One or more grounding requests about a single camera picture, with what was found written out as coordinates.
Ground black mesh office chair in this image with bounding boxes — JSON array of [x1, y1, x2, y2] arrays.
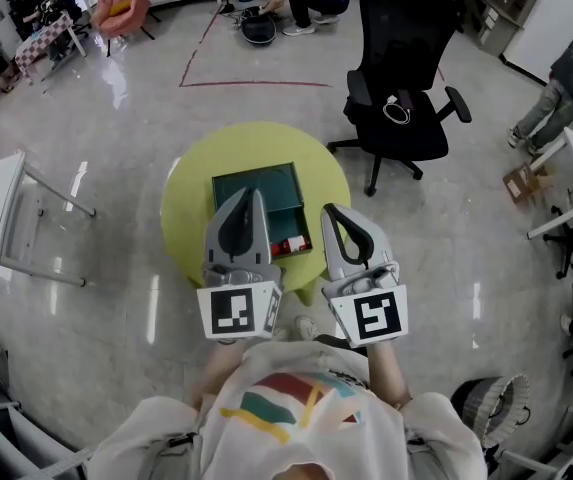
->
[[326, 0, 474, 198]]

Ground cardboard box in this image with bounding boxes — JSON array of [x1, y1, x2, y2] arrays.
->
[[501, 161, 556, 205]]

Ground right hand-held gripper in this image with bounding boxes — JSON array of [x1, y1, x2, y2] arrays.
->
[[320, 202, 411, 350]]

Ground white metal rack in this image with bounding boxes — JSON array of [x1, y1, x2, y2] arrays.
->
[[0, 401, 93, 480]]

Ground person's white printed shirt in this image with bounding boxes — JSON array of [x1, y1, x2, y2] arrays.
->
[[87, 339, 488, 480]]

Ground person's right forearm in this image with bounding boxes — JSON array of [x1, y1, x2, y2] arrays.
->
[[365, 342, 413, 410]]

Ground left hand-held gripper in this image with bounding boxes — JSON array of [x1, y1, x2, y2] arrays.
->
[[196, 186, 286, 342]]

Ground red small object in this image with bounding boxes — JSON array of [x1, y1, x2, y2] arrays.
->
[[270, 234, 313, 258]]

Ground person's black trousers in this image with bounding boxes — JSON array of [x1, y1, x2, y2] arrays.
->
[[312, 333, 368, 355]]

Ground pink armchair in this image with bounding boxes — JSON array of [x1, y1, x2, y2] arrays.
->
[[90, 0, 155, 58]]

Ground gray cabinet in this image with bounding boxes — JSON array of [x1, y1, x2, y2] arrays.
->
[[465, 0, 540, 58]]

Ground person's left forearm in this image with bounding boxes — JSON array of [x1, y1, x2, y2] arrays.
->
[[192, 339, 248, 410]]

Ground white charger cable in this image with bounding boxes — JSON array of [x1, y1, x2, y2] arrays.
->
[[382, 94, 413, 126]]

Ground checkered cloth table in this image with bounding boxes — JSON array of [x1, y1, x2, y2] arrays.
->
[[13, 9, 88, 85]]

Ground person's white shoe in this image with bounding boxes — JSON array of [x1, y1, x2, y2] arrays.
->
[[295, 315, 320, 342]]

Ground dark green drawer box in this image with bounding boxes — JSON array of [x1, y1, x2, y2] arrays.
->
[[211, 161, 314, 260]]

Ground round yellow-green table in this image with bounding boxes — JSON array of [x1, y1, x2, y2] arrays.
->
[[159, 121, 353, 307]]

